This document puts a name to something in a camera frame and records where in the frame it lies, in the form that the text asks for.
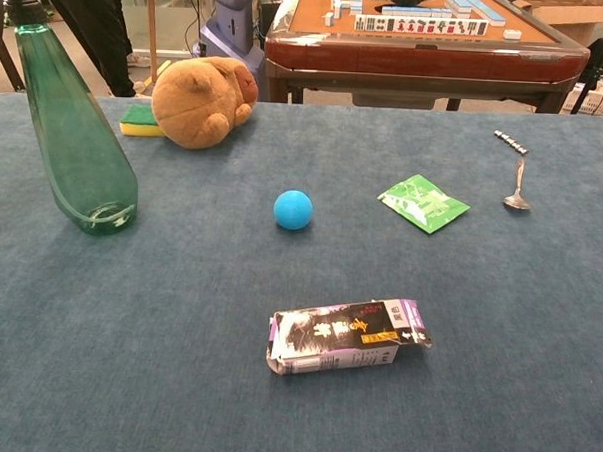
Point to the cardboard box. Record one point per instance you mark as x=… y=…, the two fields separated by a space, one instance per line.
x=566 y=17

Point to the person in black trousers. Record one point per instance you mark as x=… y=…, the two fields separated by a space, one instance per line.
x=90 y=21

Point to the small striped stick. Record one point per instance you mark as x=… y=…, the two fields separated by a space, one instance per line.
x=510 y=142

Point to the purple and black carton box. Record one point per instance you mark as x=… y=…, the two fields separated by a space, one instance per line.
x=336 y=337

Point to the green and yellow sponge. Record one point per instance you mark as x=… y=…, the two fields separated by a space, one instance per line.
x=138 y=121

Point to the brown mahjong table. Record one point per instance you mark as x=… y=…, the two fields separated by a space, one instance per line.
x=424 y=61

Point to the brown capybara plush toy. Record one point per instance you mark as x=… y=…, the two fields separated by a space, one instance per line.
x=197 y=104

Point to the green spray bottle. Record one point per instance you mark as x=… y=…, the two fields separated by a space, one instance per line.
x=75 y=146

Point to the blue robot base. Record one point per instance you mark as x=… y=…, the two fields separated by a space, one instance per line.
x=232 y=28

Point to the row of face-up mahjong tiles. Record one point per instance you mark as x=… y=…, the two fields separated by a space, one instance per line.
x=420 y=25

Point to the single white mahjong tile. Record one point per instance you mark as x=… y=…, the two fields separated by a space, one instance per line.
x=512 y=34

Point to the black tripod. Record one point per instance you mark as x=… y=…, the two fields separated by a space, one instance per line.
x=596 y=59

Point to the green sachet packet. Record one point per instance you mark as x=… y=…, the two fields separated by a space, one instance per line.
x=422 y=203

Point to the blue table cloth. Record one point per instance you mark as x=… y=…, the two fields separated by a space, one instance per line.
x=203 y=292

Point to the metal spoon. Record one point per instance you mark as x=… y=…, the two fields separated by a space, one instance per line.
x=517 y=201

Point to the wooden post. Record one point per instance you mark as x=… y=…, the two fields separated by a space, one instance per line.
x=152 y=29

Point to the blue ball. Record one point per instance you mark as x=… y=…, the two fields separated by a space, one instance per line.
x=293 y=209

